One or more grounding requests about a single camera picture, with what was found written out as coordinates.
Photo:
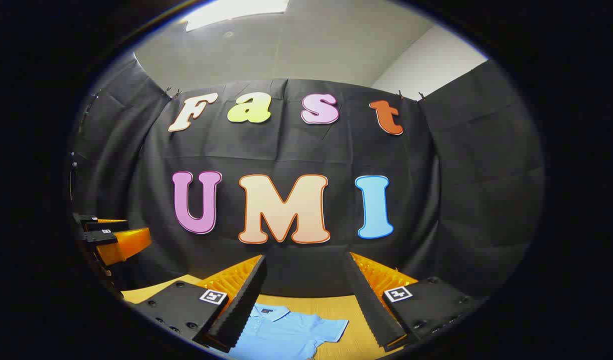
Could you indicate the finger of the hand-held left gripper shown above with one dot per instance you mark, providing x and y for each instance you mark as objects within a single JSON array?
[
  {"x": 129, "y": 244},
  {"x": 89, "y": 220}
]

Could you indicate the black backdrop cloth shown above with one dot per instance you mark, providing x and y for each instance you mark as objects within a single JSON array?
[{"x": 296, "y": 150}]

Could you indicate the light blue polo T-shirt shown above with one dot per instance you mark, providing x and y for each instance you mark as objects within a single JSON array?
[{"x": 286, "y": 335}]

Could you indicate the ceiling light panel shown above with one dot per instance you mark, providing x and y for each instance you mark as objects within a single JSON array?
[{"x": 226, "y": 10}]

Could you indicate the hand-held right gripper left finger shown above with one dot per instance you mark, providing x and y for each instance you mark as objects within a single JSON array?
[{"x": 244, "y": 305}]

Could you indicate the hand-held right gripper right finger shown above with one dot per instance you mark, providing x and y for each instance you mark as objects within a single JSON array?
[{"x": 371, "y": 310}]

